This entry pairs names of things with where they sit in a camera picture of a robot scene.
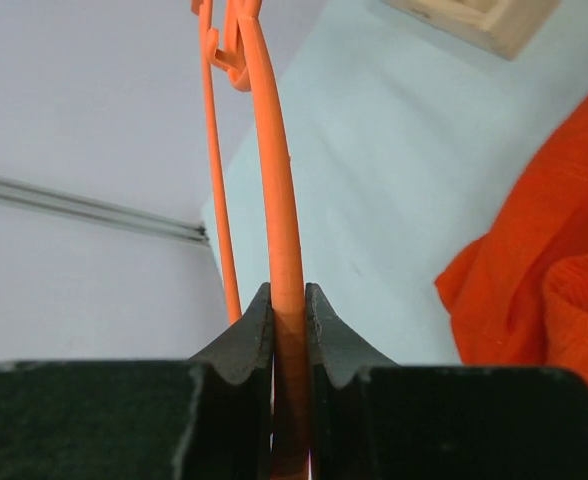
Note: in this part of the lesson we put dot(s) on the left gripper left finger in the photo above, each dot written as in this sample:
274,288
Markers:
205,417

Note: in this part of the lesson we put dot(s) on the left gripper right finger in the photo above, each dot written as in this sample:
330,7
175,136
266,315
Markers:
375,419

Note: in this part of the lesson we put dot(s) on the orange shorts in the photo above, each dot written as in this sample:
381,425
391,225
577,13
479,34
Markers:
518,295

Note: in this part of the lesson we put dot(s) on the orange plastic hanger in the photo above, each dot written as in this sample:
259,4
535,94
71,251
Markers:
240,50

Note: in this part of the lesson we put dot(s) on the wooden clothes rack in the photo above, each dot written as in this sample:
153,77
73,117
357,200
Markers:
501,27

